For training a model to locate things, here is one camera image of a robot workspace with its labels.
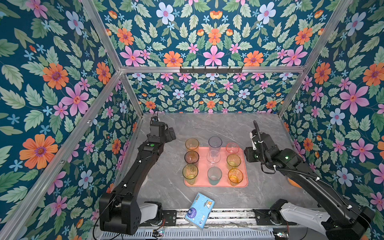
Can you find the blue transparent cup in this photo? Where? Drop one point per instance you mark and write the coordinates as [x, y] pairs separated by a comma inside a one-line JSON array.
[[215, 144]]

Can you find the orange fish plush toy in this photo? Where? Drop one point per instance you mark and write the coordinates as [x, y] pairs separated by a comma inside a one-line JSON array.
[[294, 183]]

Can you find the dark grey plastic cup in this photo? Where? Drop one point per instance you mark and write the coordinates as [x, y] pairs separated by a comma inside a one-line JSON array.
[[192, 157]]

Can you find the pink plastic tray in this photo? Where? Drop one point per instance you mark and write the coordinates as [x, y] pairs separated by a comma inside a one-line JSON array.
[[203, 166]]

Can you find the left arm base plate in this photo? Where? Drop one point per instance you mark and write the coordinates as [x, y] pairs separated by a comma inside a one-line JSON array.
[[168, 218]]

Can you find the amber short cup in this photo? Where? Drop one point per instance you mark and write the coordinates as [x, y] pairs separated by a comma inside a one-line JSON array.
[[235, 176]]

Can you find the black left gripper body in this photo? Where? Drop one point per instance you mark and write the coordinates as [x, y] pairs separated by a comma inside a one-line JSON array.
[[166, 136]]

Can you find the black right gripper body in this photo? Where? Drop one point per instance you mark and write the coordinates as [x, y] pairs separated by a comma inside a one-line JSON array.
[[252, 156]]

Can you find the clear transparent cup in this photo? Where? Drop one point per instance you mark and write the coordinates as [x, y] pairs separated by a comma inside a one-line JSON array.
[[213, 157]]

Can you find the yellow plastic cup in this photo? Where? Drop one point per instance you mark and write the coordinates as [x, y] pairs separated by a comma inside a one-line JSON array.
[[192, 144]]

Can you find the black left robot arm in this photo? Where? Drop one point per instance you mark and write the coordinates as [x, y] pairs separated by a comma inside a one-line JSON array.
[[120, 211]]

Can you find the pink transparent cup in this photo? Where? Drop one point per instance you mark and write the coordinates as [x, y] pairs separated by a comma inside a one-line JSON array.
[[232, 148]]

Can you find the blue tissue pack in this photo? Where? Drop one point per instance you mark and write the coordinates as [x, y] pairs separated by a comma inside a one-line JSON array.
[[199, 211]]

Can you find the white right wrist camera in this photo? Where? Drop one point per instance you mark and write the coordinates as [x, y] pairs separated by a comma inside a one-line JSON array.
[[255, 136]]

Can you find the teal frosted cup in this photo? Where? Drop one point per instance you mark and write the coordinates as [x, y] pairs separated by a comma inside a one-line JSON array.
[[214, 175]]

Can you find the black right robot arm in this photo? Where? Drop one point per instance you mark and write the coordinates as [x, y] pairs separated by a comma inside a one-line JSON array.
[[340, 219]]

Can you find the light green tall cup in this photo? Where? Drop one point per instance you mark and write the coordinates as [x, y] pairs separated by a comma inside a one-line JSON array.
[[190, 173]]

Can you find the black hook rail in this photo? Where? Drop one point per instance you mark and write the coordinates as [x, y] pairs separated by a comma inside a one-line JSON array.
[[211, 70]]

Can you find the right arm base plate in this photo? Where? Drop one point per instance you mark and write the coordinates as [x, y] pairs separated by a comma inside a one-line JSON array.
[[268, 217]]

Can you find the green short cup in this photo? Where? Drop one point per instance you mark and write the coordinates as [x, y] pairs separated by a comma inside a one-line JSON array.
[[233, 161]]

